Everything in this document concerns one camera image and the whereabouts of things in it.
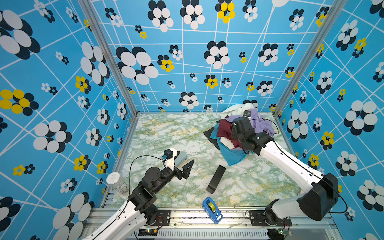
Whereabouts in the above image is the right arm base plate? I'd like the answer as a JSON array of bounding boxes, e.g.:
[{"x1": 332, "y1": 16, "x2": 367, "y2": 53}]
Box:
[{"x1": 246, "y1": 210, "x2": 292, "y2": 228}]

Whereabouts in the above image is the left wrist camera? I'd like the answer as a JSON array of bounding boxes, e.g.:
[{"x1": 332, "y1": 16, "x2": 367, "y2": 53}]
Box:
[{"x1": 162, "y1": 149, "x2": 174, "y2": 160}]

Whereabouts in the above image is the black rectangular box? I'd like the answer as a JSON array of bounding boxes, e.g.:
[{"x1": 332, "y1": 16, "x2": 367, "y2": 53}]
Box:
[{"x1": 206, "y1": 165, "x2": 226, "y2": 194}]

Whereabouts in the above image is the blue tape dispenser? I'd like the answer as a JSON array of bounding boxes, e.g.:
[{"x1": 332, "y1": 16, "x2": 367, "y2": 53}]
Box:
[{"x1": 202, "y1": 197, "x2": 223, "y2": 225}]

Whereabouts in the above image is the lavender purple cloth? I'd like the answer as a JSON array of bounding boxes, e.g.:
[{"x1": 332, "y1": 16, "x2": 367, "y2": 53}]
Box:
[{"x1": 229, "y1": 108, "x2": 276, "y2": 151}]

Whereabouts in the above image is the clear jar white lid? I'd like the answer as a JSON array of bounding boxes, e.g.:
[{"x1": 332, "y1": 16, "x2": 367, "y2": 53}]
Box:
[{"x1": 106, "y1": 172, "x2": 130, "y2": 197}]

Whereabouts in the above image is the aluminium frame post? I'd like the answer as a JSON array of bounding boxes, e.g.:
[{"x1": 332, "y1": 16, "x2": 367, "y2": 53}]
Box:
[
  {"x1": 79, "y1": 0, "x2": 138, "y2": 119},
  {"x1": 273, "y1": 0, "x2": 347, "y2": 119}
]

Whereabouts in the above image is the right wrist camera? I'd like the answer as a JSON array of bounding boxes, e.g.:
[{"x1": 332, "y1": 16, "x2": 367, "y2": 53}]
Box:
[{"x1": 243, "y1": 110, "x2": 252, "y2": 118}]

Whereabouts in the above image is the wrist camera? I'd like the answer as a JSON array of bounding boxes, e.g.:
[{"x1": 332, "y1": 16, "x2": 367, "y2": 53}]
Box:
[
  {"x1": 162, "y1": 149, "x2": 174, "y2": 160},
  {"x1": 243, "y1": 110, "x2": 252, "y2": 118}
]

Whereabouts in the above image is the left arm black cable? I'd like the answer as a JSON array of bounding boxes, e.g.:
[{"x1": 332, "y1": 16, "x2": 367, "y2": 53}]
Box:
[{"x1": 128, "y1": 154, "x2": 164, "y2": 196}]

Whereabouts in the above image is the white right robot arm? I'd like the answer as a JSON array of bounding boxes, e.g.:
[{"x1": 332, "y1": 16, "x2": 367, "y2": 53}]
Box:
[{"x1": 233, "y1": 117, "x2": 339, "y2": 226}]

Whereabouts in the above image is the grey rectangular case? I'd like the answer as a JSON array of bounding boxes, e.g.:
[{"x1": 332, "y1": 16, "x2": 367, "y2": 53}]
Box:
[{"x1": 175, "y1": 152, "x2": 187, "y2": 168}]

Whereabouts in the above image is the black dark cloth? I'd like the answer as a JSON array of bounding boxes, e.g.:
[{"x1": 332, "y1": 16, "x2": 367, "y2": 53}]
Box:
[{"x1": 203, "y1": 126, "x2": 220, "y2": 150}]

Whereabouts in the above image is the teal blue cloth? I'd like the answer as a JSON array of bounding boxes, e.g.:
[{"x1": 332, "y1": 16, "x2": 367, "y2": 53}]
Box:
[{"x1": 215, "y1": 124, "x2": 246, "y2": 166}]

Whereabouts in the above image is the maroon red cloth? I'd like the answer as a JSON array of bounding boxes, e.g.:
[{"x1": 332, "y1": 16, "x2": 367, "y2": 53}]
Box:
[{"x1": 217, "y1": 119, "x2": 238, "y2": 141}]

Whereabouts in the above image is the white cloth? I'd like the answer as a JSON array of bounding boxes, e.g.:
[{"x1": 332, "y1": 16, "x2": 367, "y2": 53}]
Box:
[{"x1": 220, "y1": 103, "x2": 255, "y2": 119}]

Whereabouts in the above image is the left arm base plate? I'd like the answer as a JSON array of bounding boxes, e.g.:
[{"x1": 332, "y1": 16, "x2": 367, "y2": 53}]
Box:
[{"x1": 147, "y1": 210, "x2": 171, "y2": 227}]

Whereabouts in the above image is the aluminium front rail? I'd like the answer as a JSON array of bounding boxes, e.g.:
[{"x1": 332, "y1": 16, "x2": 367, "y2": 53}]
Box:
[{"x1": 128, "y1": 207, "x2": 342, "y2": 240}]

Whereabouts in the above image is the aluminium frame post right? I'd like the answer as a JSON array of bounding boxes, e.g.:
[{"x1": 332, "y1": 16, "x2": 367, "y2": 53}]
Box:
[{"x1": 273, "y1": 0, "x2": 347, "y2": 119}]

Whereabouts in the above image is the aluminium frame post left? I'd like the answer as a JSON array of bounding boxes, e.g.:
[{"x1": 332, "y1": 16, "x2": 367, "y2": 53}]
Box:
[{"x1": 79, "y1": 0, "x2": 138, "y2": 119}]

